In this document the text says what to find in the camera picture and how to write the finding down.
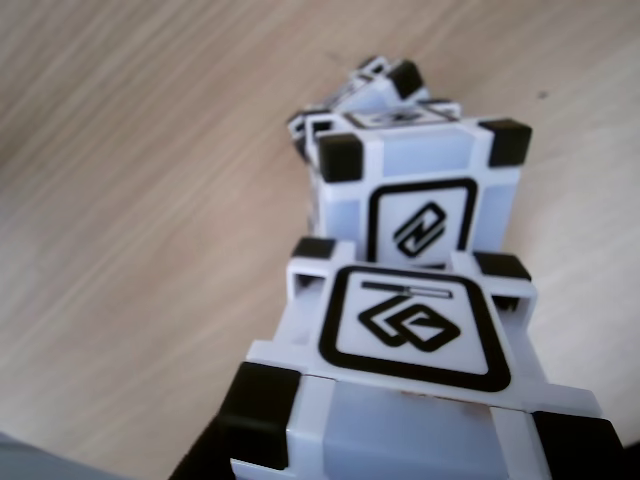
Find white cube crossed symbol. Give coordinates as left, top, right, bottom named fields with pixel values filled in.
left=324, top=55, right=434, bottom=111

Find white cube angular symbol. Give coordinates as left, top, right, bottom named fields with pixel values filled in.
left=227, top=237, right=626, bottom=480

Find white cube zigzag symbol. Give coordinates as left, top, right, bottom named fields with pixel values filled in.
left=287, top=97, right=534, bottom=274

